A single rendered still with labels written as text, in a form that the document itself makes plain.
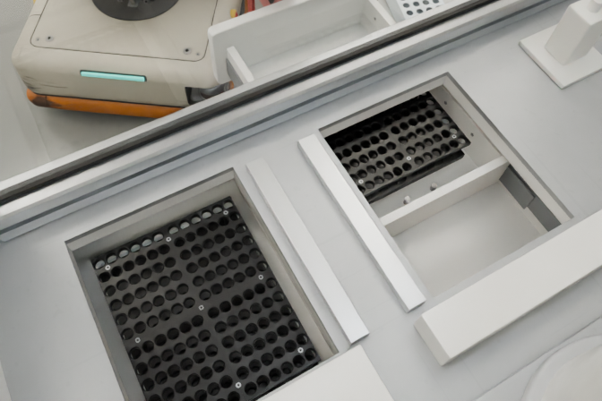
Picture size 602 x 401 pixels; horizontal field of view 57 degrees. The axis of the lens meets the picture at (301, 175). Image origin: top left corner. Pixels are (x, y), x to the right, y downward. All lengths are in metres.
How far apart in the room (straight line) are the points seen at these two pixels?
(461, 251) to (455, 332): 0.22
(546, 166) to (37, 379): 0.60
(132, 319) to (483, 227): 0.46
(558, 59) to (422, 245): 0.31
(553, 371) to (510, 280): 0.09
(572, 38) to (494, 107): 0.13
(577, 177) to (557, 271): 0.15
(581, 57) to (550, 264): 0.33
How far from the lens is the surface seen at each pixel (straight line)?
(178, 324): 0.64
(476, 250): 0.78
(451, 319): 0.57
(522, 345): 0.63
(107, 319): 0.73
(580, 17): 0.79
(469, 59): 0.80
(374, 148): 0.74
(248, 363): 0.62
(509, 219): 0.82
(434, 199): 0.72
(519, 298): 0.60
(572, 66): 0.84
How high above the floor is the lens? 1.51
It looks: 60 degrees down
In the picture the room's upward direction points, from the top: 5 degrees clockwise
